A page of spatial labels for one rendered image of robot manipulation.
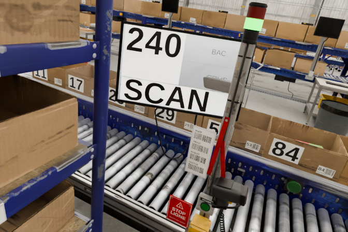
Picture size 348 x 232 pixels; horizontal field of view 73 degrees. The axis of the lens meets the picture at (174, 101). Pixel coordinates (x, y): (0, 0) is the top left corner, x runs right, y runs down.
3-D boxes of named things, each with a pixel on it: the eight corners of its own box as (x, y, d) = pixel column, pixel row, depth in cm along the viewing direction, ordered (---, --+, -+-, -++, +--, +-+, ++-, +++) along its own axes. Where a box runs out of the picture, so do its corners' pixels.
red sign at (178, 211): (165, 218, 100) (169, 194, 95) (166, 216, 100) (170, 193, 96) (201, 235, 94) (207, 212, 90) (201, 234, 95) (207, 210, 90)
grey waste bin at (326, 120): (322, 150, 350) (339, 111, 327) (300, 133, 396) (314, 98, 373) (350, 151, 360) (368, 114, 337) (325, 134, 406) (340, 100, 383)
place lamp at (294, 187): (285, 190, 130) (289, 180, 127) (285, 189, 131) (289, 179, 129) (299, 196, 128) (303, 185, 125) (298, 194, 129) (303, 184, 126)
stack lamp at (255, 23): (242, 28, 67) (247, 5, 65) (244, 28, 72) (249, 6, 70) (260, 30, 66) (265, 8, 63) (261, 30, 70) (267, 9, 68)
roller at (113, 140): (69, 176, 127) (62, 171, 128) (126, 138, 172) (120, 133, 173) (71, 171, 125) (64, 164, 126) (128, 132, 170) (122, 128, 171)
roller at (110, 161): (87, 175, 121) (90, 184, 121) (141, 135, 166) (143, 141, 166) (80, 176, 123) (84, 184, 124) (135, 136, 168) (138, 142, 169)
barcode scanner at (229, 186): (243, 220, 78) (246, 194, 75) (208, 209, 83) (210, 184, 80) (246, 207, 84) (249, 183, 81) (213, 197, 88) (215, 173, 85)
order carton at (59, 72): (31, 78, 205) (30, 59, 199) (59, 72, 231) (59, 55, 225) (66, 89, 192) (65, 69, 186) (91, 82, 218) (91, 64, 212)
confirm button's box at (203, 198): (194, 209, 90) (198, 196, 87) (197, 204, 92) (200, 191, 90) (212, 217, 87) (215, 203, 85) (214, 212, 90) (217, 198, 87)
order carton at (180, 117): (147, 117, 165) (149, 95, 159) (165, 105, 191) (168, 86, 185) (199, 136, 152) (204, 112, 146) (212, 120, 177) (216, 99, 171)
